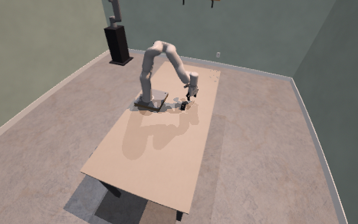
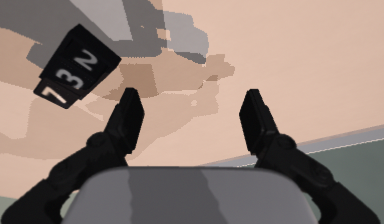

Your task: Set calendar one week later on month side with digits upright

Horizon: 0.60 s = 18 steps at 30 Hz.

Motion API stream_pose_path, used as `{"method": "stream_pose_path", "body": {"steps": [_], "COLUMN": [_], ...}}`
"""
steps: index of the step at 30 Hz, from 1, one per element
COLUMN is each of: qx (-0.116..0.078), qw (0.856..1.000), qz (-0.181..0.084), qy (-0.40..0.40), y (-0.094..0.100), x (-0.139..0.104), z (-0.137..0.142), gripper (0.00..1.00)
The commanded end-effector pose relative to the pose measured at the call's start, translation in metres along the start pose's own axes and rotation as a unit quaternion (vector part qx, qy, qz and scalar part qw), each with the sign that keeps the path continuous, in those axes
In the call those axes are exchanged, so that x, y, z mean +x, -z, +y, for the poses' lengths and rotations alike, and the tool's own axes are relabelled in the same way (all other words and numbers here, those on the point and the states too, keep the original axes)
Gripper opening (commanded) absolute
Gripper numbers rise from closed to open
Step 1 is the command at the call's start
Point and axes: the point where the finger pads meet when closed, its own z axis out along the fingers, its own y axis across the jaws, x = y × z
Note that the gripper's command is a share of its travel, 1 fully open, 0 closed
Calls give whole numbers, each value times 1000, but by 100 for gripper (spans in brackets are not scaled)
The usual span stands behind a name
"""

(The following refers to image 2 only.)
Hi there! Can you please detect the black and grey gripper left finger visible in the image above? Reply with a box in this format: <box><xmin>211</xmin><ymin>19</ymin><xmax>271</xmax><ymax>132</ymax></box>
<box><xmin>0</xmin><ymin>87</ymin><xmax>145</xmax><ymax>224</ymax></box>

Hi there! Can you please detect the black number cube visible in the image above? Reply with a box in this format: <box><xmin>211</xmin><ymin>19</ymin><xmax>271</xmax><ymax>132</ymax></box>
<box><xmin>45</xmin><ymin>41</ymin><xmax>108</xmax><ymax>95</ymax></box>
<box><xmin>33</xmin><ymin>75</ymin><xmax>81</xmax><ymax>109</ymax></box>

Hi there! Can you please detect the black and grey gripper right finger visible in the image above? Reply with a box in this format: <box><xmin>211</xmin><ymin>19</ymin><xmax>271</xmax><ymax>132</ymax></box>
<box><xmin>239</xmin><ymin>89</ymin><xmax>381</xmax><ymax>224</ymax></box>

